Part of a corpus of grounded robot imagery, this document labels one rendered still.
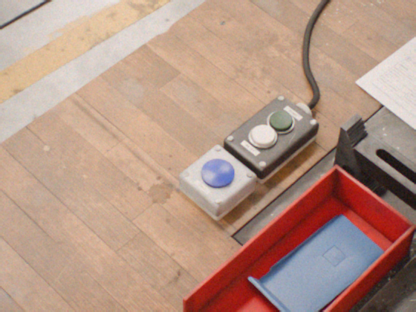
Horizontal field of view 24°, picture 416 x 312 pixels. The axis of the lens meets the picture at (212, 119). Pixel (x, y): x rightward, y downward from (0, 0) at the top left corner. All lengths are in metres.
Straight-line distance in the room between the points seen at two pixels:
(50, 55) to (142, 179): 1.38
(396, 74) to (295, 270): 0.34
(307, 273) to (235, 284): 0.08
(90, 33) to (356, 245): 1.56
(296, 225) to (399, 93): 0.25
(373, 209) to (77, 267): 0.35
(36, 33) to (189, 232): 1.53
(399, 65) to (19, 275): 0.57
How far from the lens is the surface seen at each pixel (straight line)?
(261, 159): 1.20
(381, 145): 1.18
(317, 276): 1.15
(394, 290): 1.16
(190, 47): 1.36
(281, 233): 1.16
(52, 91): 2.50
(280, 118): 1.23
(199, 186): 1.18
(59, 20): 2.66
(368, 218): 1.19
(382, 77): 1.34
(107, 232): 1.18
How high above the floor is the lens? 1.90
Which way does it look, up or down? 52 degrees down
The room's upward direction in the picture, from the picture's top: 2 degrees clockwise
